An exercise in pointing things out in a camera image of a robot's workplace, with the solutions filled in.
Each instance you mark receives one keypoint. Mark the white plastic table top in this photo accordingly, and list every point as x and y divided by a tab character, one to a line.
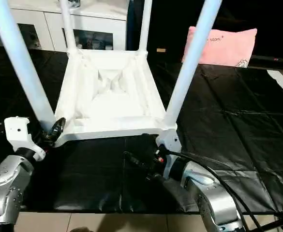
112	92

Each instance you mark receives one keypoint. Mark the white plastic table leg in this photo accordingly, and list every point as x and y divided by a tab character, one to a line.
192	63
145	26
67	26
22	63

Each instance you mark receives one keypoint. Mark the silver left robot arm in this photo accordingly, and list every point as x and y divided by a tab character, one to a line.
8	188

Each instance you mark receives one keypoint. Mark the black work mat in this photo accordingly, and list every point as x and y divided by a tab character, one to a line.
228	125

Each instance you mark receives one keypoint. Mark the white cabinet with glass doors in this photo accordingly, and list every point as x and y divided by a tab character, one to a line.
49	21

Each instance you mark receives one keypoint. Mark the dark ornament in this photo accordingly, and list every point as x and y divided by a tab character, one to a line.
73	3

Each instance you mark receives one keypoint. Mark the pink pillow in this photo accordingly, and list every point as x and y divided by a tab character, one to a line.
223	46

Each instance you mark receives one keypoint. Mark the black furniture with yellow label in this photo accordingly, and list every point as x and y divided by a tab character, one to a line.
165	24

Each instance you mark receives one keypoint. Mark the dark low tv bench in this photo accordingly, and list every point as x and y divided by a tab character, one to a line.
276	62

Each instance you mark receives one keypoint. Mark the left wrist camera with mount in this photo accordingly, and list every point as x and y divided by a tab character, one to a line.
19	133

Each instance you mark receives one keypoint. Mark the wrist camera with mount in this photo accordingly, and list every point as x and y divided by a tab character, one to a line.
170	140
19	133

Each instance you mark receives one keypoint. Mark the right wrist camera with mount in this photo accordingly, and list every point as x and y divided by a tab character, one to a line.
170	140

